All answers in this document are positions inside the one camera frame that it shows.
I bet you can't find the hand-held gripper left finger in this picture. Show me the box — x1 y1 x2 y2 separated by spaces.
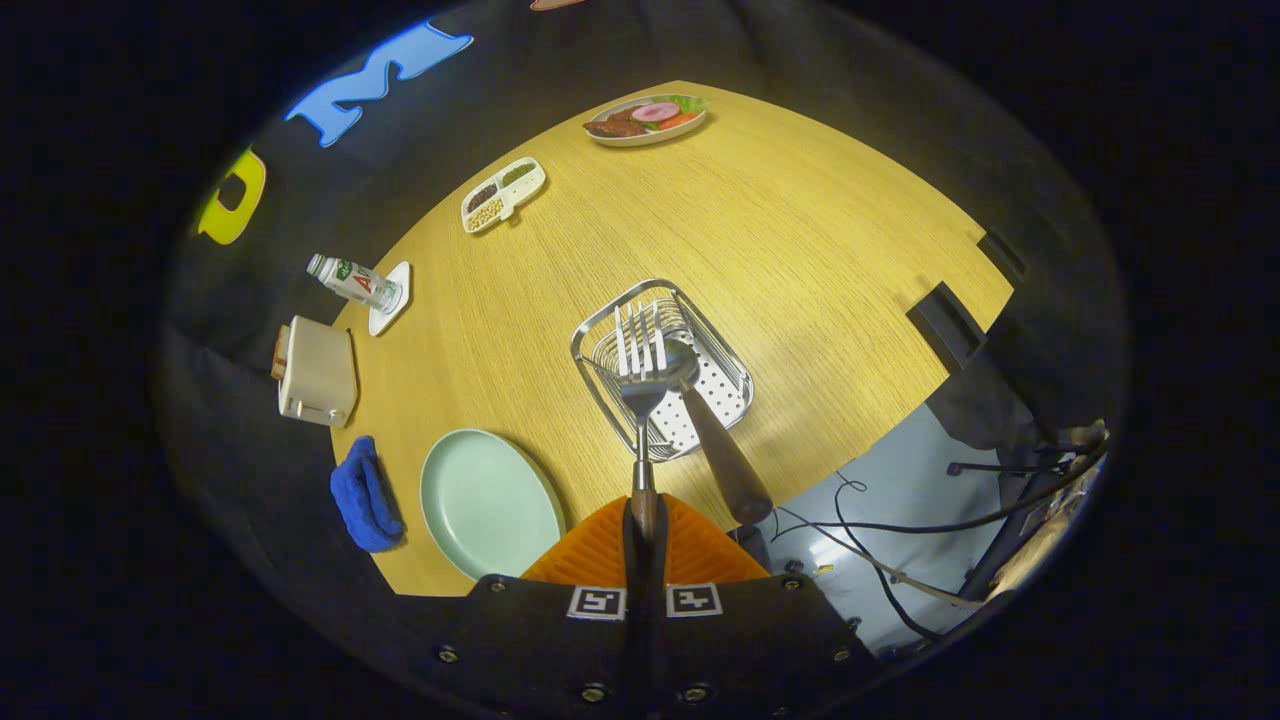
430 493 646 720

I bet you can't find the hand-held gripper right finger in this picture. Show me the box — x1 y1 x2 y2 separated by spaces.
645 493 871 720

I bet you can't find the wooden handled metal spoon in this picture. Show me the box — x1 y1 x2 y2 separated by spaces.
655 338 774 527

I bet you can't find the wooden handled metal fork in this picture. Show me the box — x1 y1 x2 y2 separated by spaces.
612 303 669 546

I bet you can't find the pale green plate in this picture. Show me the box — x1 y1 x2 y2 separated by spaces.
420 428 567 581

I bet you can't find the blue cloth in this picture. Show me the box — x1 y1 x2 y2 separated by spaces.
330 435 406 554

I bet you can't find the white square coaster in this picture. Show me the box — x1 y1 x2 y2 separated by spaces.
367 261 412 337

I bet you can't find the black stand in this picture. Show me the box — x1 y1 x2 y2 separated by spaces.
946 458 1043 601

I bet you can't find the cream white toaster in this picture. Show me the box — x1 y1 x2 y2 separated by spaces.
277 315 359 429

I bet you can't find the white divided bean dish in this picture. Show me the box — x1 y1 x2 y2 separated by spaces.
460 156 547 235

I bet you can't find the black table clamp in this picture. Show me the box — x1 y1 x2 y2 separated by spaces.
977 228 1028 284
906 282 989 373

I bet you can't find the small clear drink bottle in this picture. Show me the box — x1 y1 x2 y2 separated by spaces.
306 252 403 315

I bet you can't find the plate of toy food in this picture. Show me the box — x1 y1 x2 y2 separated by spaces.
583 94 709 148

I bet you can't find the metal wire basket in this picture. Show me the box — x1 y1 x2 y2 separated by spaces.
570 278 755 463

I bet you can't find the thin black cable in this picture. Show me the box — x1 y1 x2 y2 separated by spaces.
828 472 943 643

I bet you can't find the beige cable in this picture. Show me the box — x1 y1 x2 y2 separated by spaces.
790 518 989 609

